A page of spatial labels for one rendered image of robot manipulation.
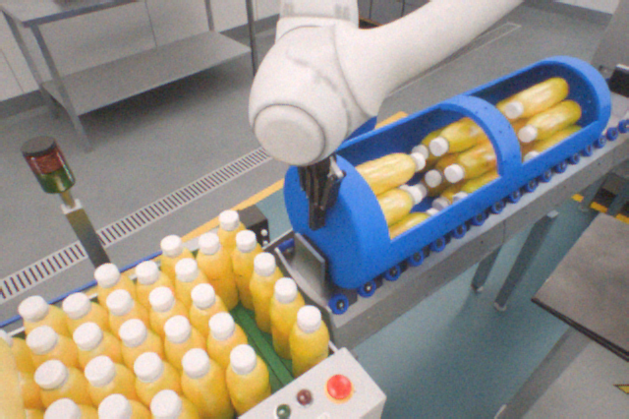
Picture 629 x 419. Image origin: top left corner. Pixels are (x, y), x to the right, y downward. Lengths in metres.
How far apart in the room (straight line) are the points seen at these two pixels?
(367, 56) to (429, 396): 1.63
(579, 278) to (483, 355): 1.09
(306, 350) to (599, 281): 0.62
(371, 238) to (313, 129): 0.40
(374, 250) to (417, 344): 1.26
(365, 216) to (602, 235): 0.62
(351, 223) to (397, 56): 0.38
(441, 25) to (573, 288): 0.70
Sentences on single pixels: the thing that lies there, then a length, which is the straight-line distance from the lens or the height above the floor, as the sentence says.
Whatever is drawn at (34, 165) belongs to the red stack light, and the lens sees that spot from 0.95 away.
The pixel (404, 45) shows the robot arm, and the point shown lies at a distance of 0.43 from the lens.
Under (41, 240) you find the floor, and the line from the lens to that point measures 2.78.
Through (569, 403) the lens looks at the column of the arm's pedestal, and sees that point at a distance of 1.25.
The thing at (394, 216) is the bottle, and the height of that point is 1.12.
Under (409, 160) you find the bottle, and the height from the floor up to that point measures 1.18.
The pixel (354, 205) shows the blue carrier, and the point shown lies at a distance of 0.74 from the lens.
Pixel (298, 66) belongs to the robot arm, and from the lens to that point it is 0.42.
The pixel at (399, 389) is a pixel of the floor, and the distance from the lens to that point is 1.90.
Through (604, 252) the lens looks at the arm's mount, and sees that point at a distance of 1.13.
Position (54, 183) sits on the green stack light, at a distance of 0.97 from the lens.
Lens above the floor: 1.71
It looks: 44 degrees down
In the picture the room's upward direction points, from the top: straight up
